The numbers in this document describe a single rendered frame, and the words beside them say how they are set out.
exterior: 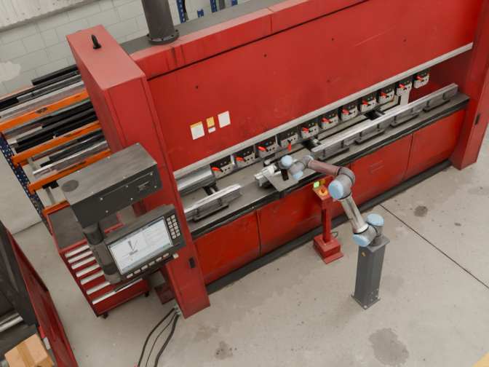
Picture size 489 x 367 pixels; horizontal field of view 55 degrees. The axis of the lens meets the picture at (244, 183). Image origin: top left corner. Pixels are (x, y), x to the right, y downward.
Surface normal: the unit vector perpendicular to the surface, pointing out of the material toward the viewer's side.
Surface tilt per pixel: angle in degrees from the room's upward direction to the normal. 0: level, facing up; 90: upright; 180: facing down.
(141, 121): 90
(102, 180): 1
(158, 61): 90
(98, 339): 0
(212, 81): 90
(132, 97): 90
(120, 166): 1
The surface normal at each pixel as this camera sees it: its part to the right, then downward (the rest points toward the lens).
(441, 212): -0.11, -0.73
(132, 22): 0.54, 0.53
